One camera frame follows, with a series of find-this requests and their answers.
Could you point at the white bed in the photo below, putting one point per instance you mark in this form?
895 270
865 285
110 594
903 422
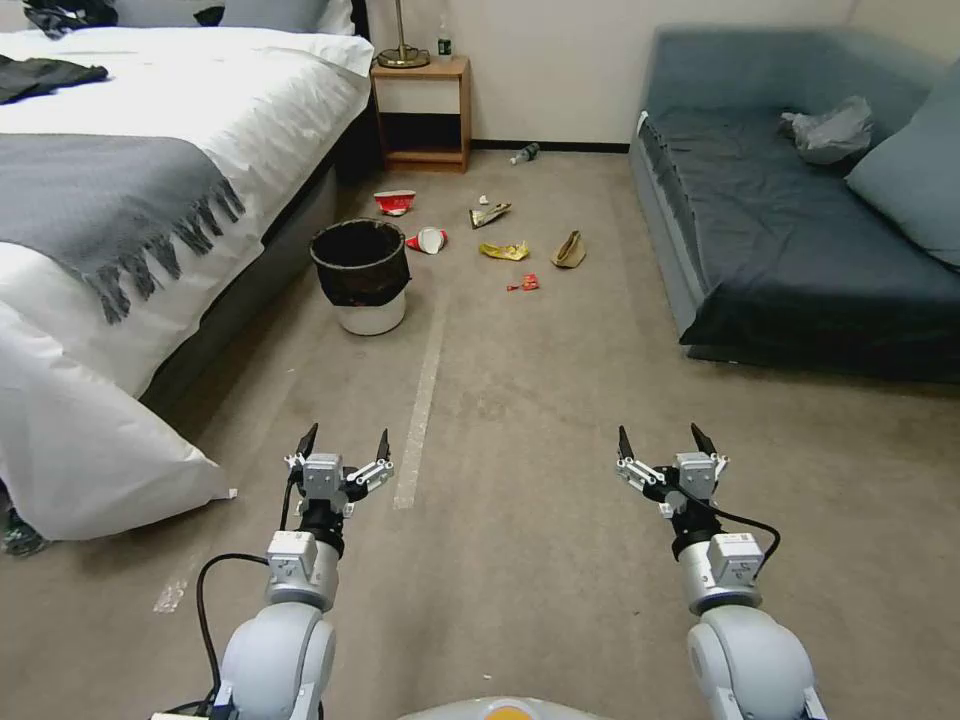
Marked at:
225 97

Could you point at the clear plastic bottle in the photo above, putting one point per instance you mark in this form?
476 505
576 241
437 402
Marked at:
526 153

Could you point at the large white pillow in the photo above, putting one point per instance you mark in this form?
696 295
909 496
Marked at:
82 442

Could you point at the green bottle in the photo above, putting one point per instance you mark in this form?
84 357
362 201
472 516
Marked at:
445 41

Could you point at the crushed red paper cup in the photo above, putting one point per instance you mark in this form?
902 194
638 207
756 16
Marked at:
395 202

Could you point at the dark shoe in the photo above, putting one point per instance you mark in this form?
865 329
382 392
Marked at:
16 536

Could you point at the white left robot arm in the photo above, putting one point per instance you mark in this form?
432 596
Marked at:
277 660

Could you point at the brass lamp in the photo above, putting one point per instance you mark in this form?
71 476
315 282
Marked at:
403 54

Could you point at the silver snack wrapper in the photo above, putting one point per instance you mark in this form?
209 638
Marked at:
487 217

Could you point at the dark blue sofa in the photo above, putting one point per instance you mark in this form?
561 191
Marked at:
772 225

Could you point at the small red wrapper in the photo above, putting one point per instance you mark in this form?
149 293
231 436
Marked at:
528 282

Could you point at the dark crumpled clothing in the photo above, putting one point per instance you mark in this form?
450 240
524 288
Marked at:
64 16

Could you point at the red and white cup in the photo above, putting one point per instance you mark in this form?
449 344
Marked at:
429 241

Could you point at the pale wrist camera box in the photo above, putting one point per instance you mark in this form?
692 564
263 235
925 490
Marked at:
696 474
322 474

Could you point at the white robot front shell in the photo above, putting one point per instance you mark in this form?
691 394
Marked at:
495 709

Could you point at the black bin liner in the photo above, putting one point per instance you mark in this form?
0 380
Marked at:
360 262

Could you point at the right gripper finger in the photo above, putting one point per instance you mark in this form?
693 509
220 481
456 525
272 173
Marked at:
634 466
712 448

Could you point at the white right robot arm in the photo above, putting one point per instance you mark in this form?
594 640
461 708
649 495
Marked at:
750 667

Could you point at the blue sofa cushion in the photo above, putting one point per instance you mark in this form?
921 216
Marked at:
915 187

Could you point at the white trash can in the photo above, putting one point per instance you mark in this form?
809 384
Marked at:
371 319

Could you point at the yellow snack wrapper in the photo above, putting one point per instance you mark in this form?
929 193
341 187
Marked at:
504 250

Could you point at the wooden nightstand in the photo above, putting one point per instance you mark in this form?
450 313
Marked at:
420 90

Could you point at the brown paper bag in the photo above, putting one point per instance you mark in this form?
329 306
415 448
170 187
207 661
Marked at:
568 251

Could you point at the grey fringed throw blanket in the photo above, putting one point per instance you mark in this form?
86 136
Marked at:
82 202

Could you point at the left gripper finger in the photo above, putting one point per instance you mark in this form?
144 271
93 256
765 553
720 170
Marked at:
373 471
304 444

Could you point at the grey plastic bag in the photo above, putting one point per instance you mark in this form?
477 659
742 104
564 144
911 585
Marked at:
829 133

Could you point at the black garment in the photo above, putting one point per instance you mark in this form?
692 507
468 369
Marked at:
45 75

